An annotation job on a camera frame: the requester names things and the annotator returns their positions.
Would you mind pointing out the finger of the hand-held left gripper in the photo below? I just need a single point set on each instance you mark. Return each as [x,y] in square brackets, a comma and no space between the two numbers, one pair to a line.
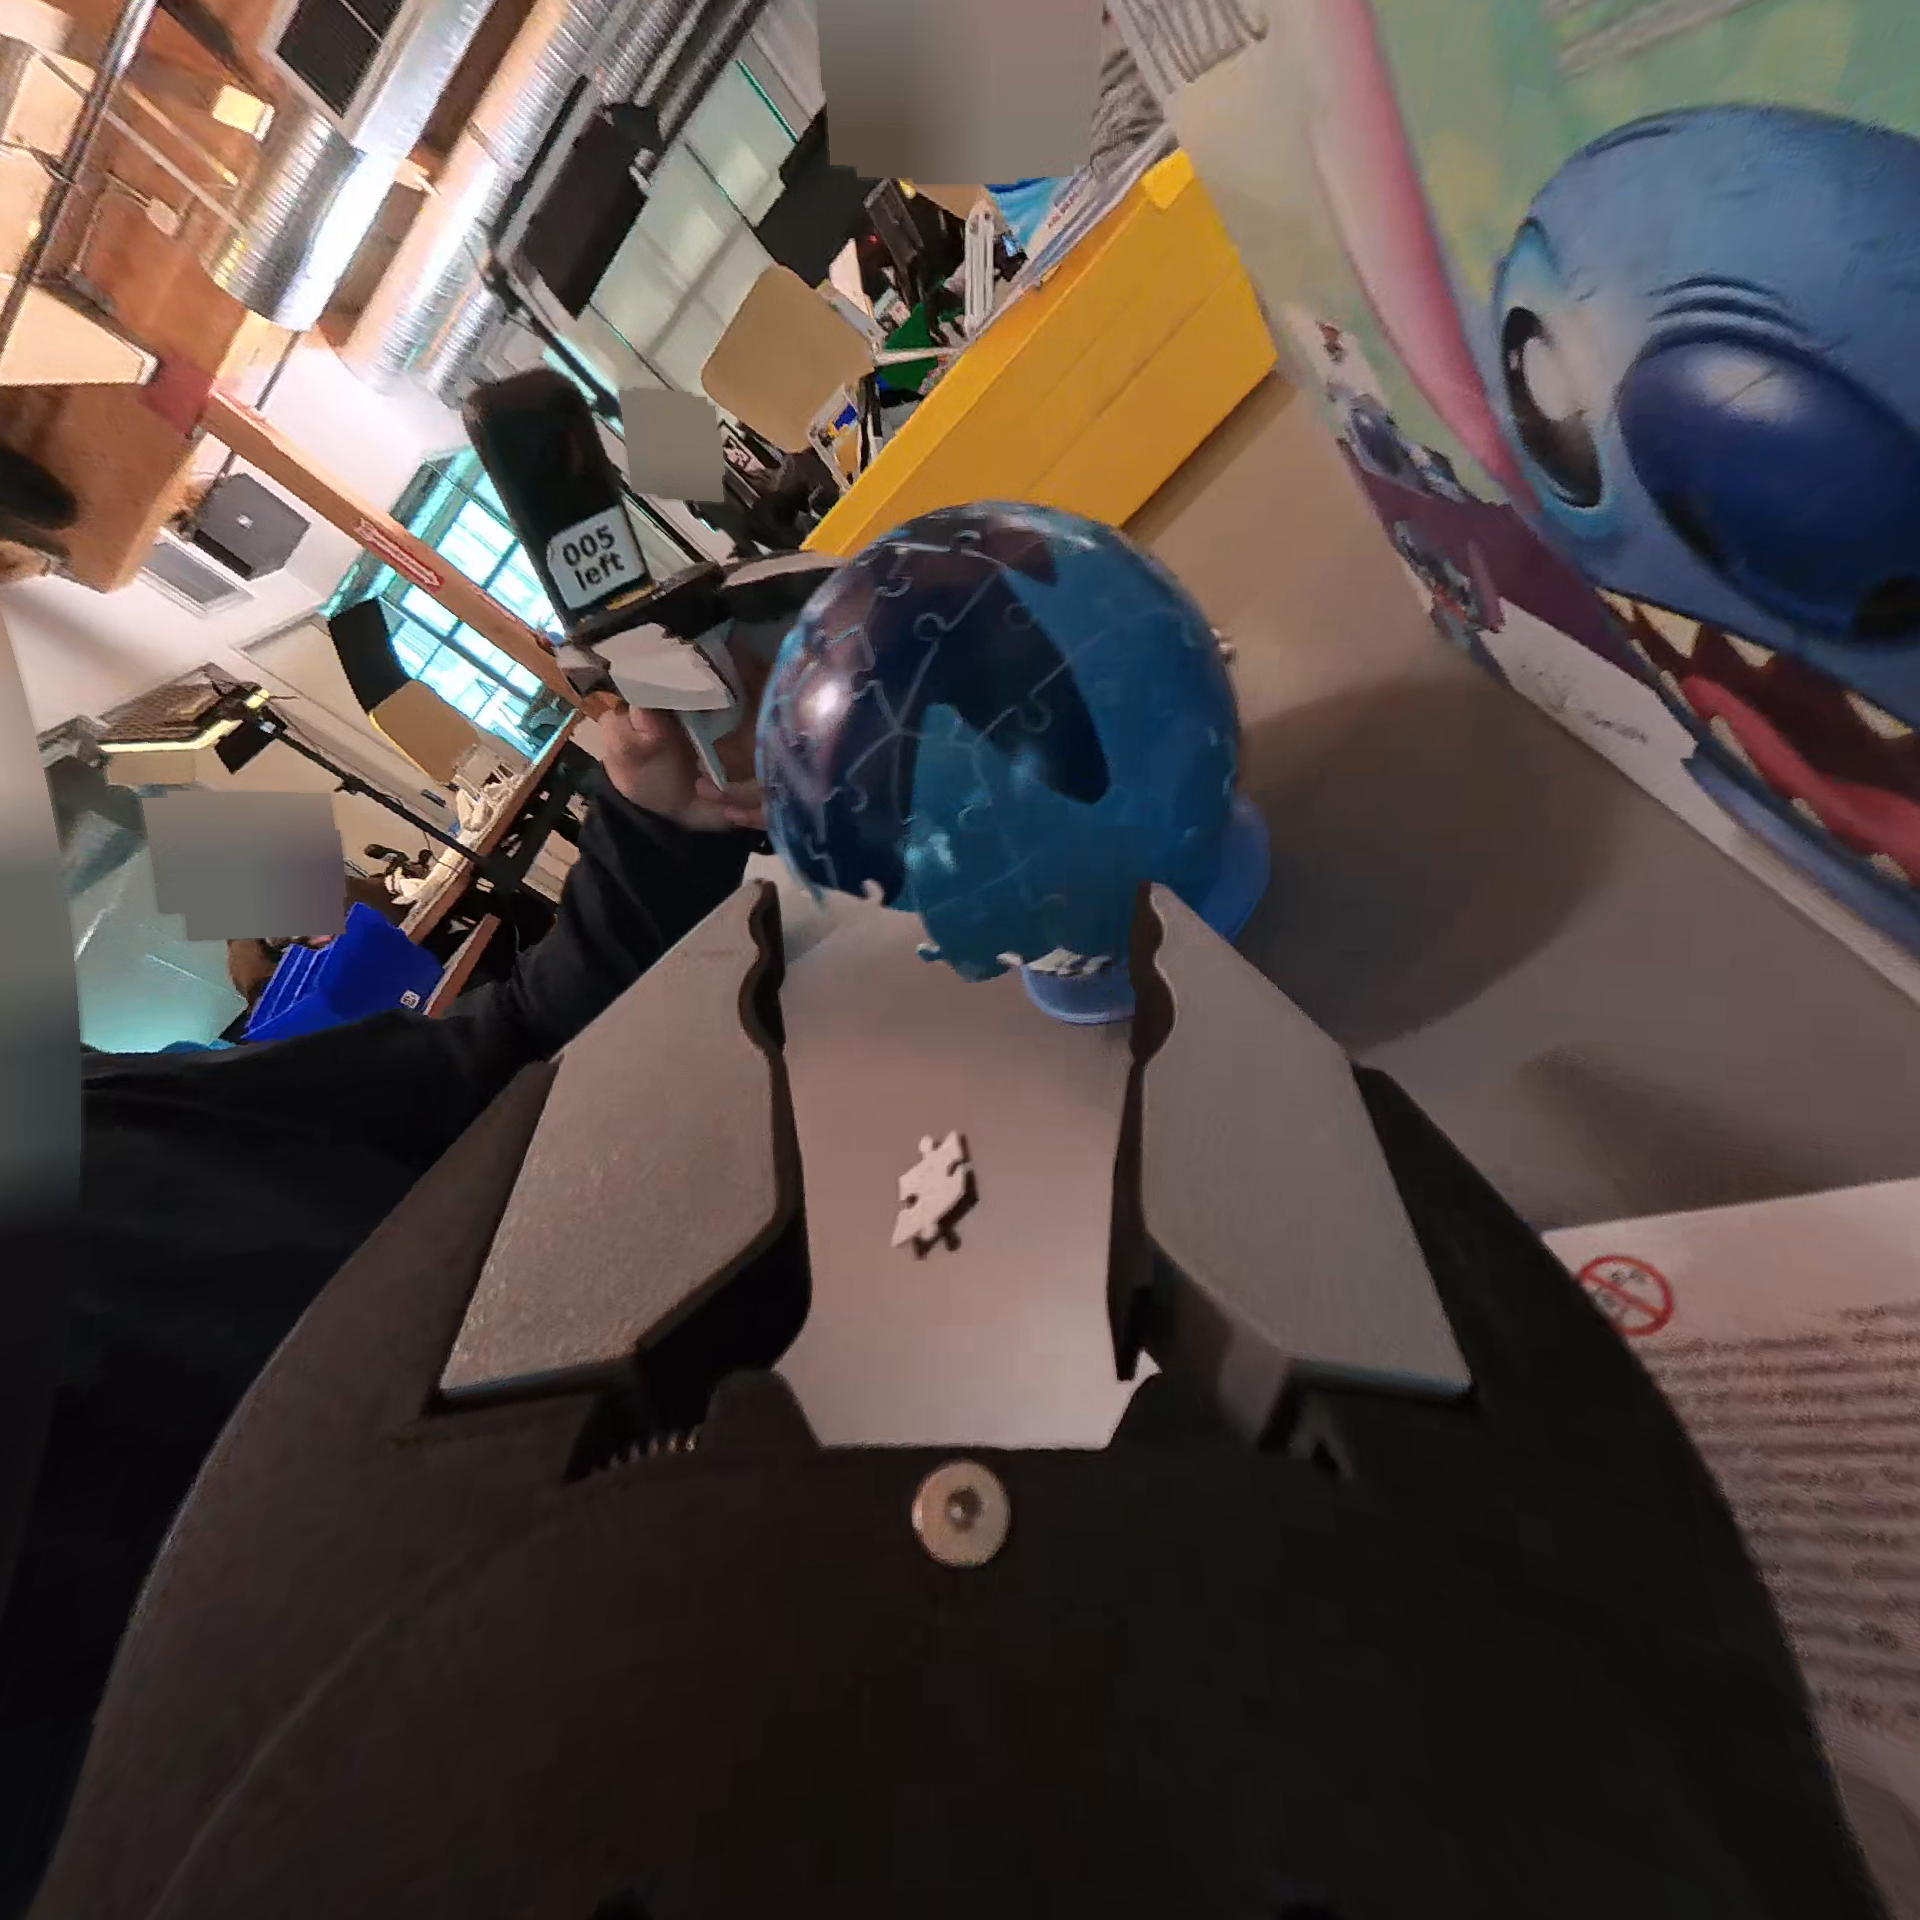
[669,671]

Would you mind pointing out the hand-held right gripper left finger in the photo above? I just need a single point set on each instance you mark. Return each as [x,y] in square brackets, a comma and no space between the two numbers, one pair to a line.
[630,1199]

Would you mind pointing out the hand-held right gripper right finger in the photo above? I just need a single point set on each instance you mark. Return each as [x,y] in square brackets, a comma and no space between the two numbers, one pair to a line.
[1275,1199]

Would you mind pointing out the blue puzzle ball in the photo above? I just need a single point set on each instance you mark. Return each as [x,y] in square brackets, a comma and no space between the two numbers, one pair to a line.
[899,721]

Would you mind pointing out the single white puzzle piece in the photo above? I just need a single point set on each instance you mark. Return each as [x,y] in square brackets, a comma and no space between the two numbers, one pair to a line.
[931,1193]

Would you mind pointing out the blue round ball stand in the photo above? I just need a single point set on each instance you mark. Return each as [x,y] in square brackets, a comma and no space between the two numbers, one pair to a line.
[1218,886]

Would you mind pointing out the person's left forearm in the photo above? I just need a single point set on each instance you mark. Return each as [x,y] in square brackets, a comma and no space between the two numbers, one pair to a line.
[630,900]

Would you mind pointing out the printed cartoon puzzle box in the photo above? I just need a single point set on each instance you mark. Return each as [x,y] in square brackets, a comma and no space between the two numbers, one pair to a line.
[1651,373]

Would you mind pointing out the person's left hand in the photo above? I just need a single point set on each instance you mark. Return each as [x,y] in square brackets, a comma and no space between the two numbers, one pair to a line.
[659,764]

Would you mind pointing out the wooden beam with red sign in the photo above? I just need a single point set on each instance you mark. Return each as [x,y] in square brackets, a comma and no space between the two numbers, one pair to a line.
[398,552]

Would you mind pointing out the black light shade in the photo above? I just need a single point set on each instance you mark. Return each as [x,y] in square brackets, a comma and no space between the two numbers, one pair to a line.
[369,653]

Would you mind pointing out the tan rounded board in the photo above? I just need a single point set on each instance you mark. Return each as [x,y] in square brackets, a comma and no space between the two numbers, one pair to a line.
[786,359]

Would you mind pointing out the black hanging monitor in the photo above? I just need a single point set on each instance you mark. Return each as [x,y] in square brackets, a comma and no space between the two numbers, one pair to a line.
[576,209]

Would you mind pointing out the blue storage bin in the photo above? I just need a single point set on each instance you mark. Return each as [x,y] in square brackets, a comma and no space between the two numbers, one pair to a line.
[345,974]

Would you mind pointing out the studio light panel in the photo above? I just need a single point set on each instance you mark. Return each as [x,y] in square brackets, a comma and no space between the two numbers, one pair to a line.
[166,721]

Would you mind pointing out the yellow storage bin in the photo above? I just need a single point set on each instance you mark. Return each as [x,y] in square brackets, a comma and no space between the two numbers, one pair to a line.
[1052,373]

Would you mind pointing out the white vent grille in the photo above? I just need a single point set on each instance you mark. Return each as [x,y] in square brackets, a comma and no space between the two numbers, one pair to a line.
[337,46]

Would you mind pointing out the white instruction sheet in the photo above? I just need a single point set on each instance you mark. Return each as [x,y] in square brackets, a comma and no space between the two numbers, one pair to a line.
[1768,1426]

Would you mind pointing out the silver ventilation duct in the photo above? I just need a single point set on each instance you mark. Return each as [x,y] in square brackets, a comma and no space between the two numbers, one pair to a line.
[300,209]
[494,195]

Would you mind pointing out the black wall box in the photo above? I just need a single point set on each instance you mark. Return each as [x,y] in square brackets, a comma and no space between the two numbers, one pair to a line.
[248,526]

